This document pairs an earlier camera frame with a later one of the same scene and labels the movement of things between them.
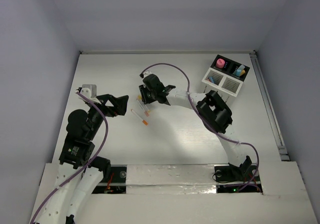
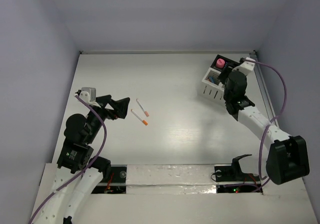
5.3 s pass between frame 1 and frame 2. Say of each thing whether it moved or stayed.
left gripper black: stayed
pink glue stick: stayed
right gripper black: moved
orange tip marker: stayed
